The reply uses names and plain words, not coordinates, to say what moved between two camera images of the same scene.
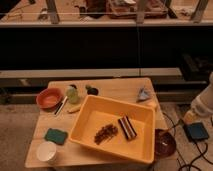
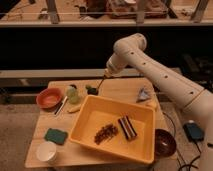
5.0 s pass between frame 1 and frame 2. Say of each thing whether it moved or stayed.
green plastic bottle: stayed
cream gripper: moved
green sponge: stayed
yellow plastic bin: stayed
